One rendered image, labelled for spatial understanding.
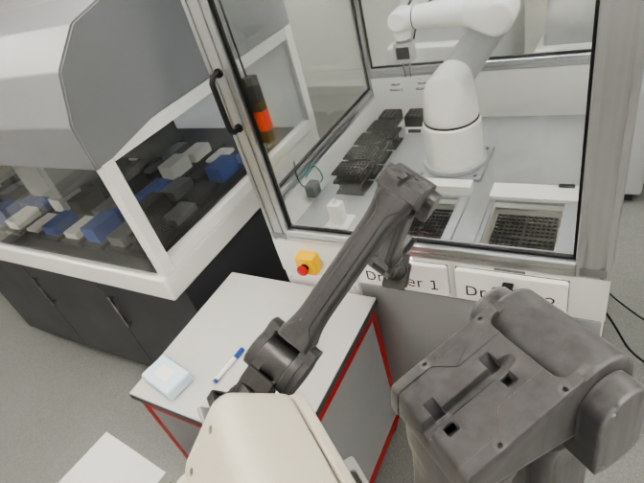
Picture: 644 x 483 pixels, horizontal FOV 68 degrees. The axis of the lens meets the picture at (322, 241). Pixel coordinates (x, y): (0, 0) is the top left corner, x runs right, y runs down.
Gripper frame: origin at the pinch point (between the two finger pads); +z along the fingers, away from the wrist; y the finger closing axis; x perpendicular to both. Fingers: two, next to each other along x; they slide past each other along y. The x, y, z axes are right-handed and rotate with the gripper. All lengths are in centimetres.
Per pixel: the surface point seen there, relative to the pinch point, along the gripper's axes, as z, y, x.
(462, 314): 16.0, -6.5, -14.9
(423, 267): -0.5, 3.4, -5.0
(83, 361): 64, -69, 205
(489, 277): -0.7, 3.3, -23.7
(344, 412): 9.0, -43.7, 13.9
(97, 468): -33, -71, 65
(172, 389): -21, -47, 57
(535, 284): -0.8, 3.2, -35.3
